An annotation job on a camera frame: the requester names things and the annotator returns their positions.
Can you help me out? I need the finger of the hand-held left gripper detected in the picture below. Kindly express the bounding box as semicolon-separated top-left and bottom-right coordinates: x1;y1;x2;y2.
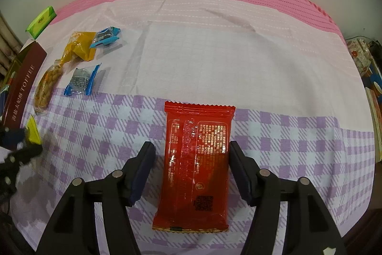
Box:
0;127;26;151
6;144;42;168

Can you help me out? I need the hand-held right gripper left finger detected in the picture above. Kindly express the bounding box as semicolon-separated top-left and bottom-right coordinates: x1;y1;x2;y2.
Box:
37;141;156;255

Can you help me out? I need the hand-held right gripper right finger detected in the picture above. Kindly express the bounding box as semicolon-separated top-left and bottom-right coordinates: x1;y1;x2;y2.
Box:
229;141;348;255

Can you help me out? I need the small bright yellow packet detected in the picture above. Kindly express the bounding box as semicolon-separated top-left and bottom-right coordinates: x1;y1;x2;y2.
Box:
25;115;42;145

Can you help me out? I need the red snack packet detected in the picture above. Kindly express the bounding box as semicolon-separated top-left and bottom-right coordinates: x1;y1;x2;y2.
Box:
152;100;236;234

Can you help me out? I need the dark red gold tin box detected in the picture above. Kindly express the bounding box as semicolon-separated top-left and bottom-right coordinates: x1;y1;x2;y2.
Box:
0;41;48;127

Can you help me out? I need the clear twisted dough packet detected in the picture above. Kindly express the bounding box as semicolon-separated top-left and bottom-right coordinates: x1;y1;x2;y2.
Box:
33;59;64;115

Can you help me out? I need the blue grey candy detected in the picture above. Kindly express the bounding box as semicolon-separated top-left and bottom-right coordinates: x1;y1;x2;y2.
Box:
64;64;102;97

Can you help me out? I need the yellow snack packet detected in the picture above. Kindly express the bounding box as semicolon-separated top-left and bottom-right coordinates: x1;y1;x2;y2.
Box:
61;31;97;64

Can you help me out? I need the blue dark candy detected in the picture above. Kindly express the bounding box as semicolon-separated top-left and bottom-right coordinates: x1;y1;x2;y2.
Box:
90;26;121;49

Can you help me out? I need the beige striped curtain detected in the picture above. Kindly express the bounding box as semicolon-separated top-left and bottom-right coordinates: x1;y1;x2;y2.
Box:
0;11;23;76

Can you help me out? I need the green tissue pack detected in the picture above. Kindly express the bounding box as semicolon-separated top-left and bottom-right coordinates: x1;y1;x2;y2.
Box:
25;5;57;40

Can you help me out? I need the stack of books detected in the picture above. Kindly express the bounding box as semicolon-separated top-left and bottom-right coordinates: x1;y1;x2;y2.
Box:
364;88;382;163

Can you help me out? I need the blue printed box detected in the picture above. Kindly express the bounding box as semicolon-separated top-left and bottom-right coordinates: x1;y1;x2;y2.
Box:
362;62;382;94

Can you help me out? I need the floral printed box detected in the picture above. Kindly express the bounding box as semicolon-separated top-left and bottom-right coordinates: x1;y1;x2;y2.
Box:
346;38;373;78

